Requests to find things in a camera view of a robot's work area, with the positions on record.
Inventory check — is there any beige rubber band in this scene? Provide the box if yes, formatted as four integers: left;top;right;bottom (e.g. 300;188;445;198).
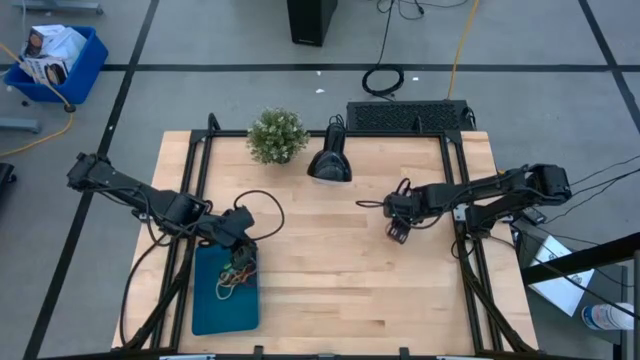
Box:
214;278;236;302

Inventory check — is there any coiled black cable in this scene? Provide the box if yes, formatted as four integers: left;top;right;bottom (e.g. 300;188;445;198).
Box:
361;0;406;99

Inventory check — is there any black metal beam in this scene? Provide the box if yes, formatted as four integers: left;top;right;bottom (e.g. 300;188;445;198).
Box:
520;232;640;286

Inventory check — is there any yellow hanging cable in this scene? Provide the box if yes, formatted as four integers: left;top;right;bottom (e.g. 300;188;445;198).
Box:
446;0;481;101

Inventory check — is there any black aluminium table frame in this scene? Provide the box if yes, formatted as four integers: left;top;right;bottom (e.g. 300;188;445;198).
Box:
117;112;540;360

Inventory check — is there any blue storage tote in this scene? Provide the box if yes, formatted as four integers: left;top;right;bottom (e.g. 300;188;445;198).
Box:
3;24;110;105

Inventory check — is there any artificial plant in black pot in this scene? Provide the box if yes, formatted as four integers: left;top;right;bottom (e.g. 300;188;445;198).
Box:
246;107;311;166

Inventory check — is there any yellow floor cable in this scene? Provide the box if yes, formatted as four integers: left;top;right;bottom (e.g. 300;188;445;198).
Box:
0;42;77;159

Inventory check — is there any clear plastic bottle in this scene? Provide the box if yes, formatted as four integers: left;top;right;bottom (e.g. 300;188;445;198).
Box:
581;302;636;332

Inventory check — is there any grey stand foot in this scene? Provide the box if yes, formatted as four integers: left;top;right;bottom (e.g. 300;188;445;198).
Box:
12;0;105;16
0;117;42;135

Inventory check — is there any blue plastic bin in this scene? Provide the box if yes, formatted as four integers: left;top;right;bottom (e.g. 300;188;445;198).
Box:
191;242;261;337

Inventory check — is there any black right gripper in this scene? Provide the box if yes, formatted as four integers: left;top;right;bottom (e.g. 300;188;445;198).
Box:
382;192;427;246

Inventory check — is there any black power adapter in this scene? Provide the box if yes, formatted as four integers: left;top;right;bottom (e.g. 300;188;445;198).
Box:
519;204;547;226

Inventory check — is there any black perforated computer case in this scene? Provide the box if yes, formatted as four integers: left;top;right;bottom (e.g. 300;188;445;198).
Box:
345;99;477;133

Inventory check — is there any white printed carton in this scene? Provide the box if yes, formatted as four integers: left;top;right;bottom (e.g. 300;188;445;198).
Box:
23;24;66;59
20;55;70;86

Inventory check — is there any black gooseneck desk lamp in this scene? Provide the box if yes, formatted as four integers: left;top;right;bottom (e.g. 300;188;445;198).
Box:
306;119;353;184

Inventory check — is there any orange rubber band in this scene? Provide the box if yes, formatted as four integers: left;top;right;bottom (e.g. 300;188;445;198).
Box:
225;269;257;287

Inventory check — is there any black tower cabinet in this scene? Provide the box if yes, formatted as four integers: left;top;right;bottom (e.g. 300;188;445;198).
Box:
286;0;339;48

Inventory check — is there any long black arm cable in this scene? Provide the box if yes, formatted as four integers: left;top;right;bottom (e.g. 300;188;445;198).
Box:
118;239;162;347

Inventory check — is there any white printed paper sheet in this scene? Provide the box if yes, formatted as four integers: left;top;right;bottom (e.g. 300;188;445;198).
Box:
528;234;596;318

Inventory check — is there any black left wrist camera cable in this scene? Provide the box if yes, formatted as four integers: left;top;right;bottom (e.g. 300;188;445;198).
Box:
232;189;286;242

